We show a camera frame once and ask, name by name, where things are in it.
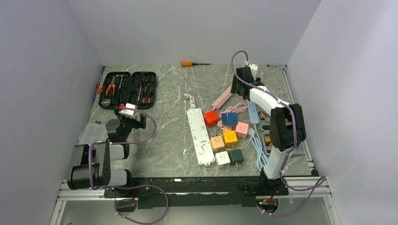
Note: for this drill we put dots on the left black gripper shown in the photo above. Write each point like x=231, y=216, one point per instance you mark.
x=137, y=123

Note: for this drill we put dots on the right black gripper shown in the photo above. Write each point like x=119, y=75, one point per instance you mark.
x=236, y=86

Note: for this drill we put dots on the pink power strip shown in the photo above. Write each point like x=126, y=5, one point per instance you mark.
x=222, y=99

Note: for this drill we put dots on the light blue power strip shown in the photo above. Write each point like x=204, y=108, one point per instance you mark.
x=253, y=114

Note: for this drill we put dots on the blue cube adapter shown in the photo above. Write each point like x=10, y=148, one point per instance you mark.
x=229, y=118

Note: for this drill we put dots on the clear plastic screw box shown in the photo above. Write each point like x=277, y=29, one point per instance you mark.
x=93, y=132

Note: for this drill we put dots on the black tool case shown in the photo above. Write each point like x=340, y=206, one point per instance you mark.
x=122, y=88

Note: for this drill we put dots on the red cube adapter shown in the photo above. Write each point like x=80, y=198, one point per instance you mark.
x=211, y=118

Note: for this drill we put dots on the grey tool case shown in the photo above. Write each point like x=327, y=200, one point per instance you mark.
x=264, y=127

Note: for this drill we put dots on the pink cube socket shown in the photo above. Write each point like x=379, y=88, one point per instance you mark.
x=241, y=130

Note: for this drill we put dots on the small pink charger plug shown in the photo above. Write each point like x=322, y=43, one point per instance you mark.
x=227, y=128

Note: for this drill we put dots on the yellow cube adapter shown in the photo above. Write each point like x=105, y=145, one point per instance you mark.
x=230, y=138

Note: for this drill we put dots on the wooden beige cube adapter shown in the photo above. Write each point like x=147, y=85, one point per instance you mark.
x=217, y=144

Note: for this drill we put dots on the white power strip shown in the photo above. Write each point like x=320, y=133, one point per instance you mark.
x=200, y=137

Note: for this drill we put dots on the dark green cube adapter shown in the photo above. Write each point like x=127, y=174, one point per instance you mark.
x=236, y=157

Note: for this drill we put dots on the white cube adapter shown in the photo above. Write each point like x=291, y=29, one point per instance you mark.
x=222, y=159

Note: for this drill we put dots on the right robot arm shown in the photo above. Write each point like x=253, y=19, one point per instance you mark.
x=286, y=129

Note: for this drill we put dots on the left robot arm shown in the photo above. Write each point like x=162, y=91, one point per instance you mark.
x=90, y=165

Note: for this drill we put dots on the blue red pen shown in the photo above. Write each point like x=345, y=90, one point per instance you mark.
x=95, y=92

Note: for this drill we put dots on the black base bar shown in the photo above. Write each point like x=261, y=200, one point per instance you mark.
x=160, y=199

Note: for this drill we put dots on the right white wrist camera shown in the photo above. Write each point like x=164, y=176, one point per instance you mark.
x=253, y=69

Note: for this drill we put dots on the orange handled screwdriver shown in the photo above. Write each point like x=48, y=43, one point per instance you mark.
x=191, y=64

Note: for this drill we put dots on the aluminium rail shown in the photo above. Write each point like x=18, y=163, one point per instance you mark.
x=299, y=187

